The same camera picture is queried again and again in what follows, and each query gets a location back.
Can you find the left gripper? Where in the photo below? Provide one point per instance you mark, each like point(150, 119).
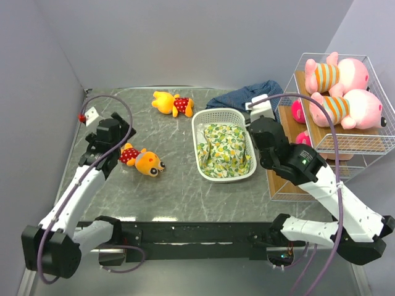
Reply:
point(124, 129)

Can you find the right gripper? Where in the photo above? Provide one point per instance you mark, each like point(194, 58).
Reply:
point(252, 140)

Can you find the black-haired doll pink striped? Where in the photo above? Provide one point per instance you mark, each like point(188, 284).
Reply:
point(297, 111)

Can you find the yellow plush red dotted dress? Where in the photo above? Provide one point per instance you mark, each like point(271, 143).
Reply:
point(146, 162)

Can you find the yellow plush face-down red dress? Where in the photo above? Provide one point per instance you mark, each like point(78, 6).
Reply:
point(167, 103)

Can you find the pink plush striped shirt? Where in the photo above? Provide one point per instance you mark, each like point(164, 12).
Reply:
point(358, 108)
point(334, 76)

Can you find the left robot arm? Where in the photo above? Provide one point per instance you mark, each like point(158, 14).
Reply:
point(53, 247)

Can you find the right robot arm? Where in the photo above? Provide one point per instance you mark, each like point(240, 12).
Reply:
point(356, 233)

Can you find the white plastic basket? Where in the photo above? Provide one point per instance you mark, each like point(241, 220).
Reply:
point(223, 116)

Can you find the lemon print cloth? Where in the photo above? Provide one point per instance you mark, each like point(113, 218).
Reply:
point(221, 151)

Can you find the blue checked cloth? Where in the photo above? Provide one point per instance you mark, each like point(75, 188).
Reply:
point(236, 99)

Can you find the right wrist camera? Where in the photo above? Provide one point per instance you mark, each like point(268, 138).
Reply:
point(263, 109)

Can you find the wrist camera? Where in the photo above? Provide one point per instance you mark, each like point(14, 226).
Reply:
point(90, 118)
point(263, 109)

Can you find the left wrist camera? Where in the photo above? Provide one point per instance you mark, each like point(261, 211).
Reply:
point(90, 118)

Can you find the white wire wooden shelf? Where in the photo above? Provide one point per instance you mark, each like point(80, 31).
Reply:
point(333, 139)

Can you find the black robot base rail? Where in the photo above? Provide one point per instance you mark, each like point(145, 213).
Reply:
point(175, 240)

